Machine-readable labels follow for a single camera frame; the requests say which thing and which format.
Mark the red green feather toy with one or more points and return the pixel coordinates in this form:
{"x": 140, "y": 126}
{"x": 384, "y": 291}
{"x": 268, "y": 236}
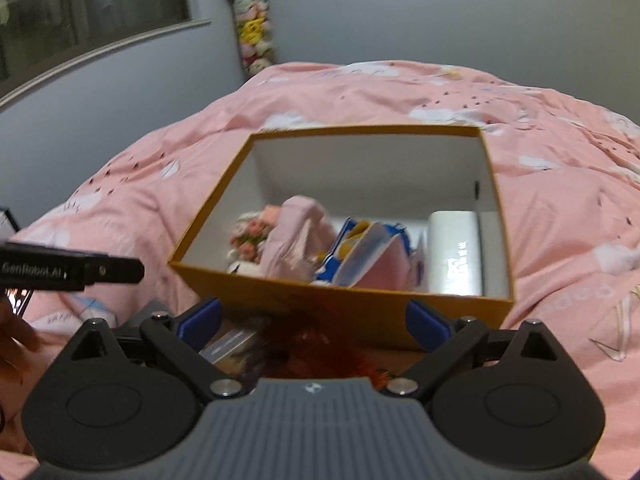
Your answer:
{"x": 303, "y": 344}

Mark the hanging plush toy organizer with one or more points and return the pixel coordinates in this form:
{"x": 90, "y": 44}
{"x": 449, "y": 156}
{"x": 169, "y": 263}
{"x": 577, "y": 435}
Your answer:
{"x": 254, "y": 33}

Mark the white power bank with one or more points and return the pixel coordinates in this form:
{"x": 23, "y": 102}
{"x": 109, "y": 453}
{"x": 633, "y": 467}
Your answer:
{"x": 453, "y": 254}

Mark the blue picture book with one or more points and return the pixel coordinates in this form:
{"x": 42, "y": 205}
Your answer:
{"x": 374, "y": 255}

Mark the pink cloud duvet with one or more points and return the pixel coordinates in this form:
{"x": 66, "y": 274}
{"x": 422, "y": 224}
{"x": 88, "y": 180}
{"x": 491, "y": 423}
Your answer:
{"x": 567, "y": 169}

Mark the orange cardboard box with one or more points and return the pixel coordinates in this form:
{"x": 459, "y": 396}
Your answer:
{"x": 391, "y": 173}

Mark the window with grey frame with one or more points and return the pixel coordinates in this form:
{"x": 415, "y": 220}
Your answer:
{"x": 42, "y": 38}

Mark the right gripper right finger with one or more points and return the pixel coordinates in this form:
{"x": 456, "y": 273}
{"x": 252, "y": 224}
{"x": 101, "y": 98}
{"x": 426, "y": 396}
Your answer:
{"x": 451, "y": 346}

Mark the person's left hand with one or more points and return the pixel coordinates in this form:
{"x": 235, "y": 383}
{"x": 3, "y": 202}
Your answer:
{"x": 17, "y": 338}

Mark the dark photo card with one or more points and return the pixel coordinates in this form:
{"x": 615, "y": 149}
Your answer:
{"x": 236, "y": 346}

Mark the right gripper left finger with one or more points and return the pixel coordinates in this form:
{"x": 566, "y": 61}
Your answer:
{"x": 174, "y": 345}

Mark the pink fabric pouch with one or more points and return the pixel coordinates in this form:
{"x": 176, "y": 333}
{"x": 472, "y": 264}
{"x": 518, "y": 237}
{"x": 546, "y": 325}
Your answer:
{"x": 295, "y": 247}

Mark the white blue geometric pouch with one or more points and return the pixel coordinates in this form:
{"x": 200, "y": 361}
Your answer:
{"x": 62, "y": 313}

